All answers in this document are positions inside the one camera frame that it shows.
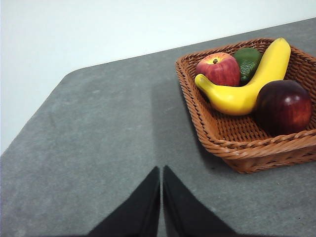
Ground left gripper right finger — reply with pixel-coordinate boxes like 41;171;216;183
162;165;238;237

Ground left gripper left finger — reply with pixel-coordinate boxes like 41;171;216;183
87;166;161;237

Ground dark red plum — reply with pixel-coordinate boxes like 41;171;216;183
255;79;313;137

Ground brown wicker basket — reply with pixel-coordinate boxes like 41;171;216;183
175;37;316;174

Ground yellow banana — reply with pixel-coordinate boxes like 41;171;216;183
194;37;292;117

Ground red apple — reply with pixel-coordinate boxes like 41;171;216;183
196;52;241;87

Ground green avocado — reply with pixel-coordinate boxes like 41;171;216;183
233;47;263;84

